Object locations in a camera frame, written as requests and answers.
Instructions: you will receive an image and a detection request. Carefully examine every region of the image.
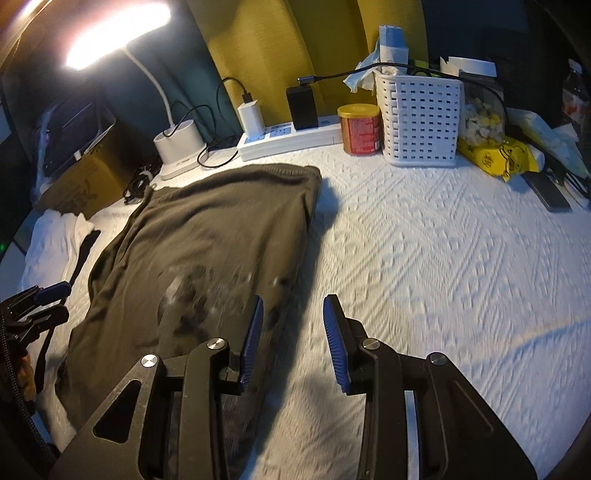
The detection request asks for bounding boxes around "red tin can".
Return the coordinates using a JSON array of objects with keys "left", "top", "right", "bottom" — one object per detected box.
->
[{"left": 338, "top": 103, "right": 383, "bottom": 156}]

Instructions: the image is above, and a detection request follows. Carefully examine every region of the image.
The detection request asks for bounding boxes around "clear jar with white lid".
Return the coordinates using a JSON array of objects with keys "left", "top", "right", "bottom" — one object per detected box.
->
[{"left": 440, "top": 56, "right": 506, "bottom": 147}]

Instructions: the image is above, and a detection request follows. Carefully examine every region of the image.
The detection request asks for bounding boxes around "cardboard box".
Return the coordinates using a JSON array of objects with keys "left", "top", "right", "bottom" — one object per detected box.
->
[{"left": 34, "top": 124, "right": 140, "bottom": 219}]

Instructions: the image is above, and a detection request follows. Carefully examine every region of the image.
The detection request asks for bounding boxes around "white charger plug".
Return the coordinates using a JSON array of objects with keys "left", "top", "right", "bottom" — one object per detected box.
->
[{"left": 238, "top": 100, "right": 266, "bottom": 139}]

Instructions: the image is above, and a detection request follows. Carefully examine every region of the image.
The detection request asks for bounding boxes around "white desk lamp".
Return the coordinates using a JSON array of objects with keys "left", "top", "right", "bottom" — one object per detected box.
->
[{"left": 65, "top": 1, "right": 207, "bottom": 181}]

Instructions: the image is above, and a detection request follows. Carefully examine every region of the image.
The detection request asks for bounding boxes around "blue capped bottle in basket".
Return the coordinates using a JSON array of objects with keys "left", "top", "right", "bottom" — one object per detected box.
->
[{"left": 379, "top": 25, "right": 409, "bottom": 75}]

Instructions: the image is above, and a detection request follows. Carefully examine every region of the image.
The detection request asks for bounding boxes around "white power strip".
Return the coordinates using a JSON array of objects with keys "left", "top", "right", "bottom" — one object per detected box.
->
[{"left": 236, "top": 115, "right": 342, "bottom": 161}]

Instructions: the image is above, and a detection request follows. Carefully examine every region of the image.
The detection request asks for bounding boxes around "white and yellow plastic package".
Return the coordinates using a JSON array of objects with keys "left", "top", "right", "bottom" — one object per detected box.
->
[{"left": 507, "top": 108, "right": 590, "bottom": 179}]

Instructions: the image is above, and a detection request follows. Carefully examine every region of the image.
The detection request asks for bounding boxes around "black cable bundle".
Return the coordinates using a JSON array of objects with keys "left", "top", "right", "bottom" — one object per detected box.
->
[{"left": 122, "top": 156, "right": 164, "bottom": 206}]

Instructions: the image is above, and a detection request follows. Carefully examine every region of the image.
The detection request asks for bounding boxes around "yellow snack bag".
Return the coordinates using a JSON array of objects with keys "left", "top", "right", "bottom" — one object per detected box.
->
[{"left": 458, "top": 137, "right": 545, "bottom": 182}]

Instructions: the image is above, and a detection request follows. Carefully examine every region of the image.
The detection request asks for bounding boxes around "white garment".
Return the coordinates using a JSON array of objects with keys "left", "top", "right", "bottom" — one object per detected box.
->
[{"left": 20, "top": 210, "right": 95, "bottom": 290}]

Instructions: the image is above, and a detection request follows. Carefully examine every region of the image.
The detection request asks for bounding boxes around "white perforated plastic basket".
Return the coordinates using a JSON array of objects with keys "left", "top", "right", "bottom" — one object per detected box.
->
[{"left": 374, "top": 70, "right": 463, "bottom": 168}]

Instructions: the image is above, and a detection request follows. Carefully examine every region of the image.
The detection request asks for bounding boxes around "black charging cable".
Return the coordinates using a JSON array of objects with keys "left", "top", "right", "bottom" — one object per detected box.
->
[{"left": 296, "top": 61, "right": 514, "bottom": 121}]

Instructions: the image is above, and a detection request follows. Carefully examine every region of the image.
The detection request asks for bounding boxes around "black power adapter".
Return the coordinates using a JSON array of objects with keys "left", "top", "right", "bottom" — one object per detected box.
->
[{"left": 286, "top": 85, "right": 318, "bottom": 131}]

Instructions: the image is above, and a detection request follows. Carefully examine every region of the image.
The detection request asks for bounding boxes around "black smartphone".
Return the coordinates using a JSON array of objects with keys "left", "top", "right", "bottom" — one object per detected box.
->
[{"left": 522, "top": 172, "right": 571, "bottom": 213}]

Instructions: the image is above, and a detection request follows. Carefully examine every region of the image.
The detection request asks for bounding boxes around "plastic water bottle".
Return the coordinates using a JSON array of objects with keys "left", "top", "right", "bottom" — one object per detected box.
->
[{"left": 562, "top": 59, "right": 590, "bottom": 137}]

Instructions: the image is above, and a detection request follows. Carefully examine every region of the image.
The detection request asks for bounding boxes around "dark olive garment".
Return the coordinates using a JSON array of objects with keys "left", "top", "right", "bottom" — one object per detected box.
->
[{"left": 55, "top": 164, "right": 322, "bottom": 477}]

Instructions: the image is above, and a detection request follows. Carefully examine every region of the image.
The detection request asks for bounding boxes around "white textured mattress cover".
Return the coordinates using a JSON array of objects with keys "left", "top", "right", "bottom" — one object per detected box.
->
[{"left": 38, "top": 146, "right": 590, "bottom": 479}]

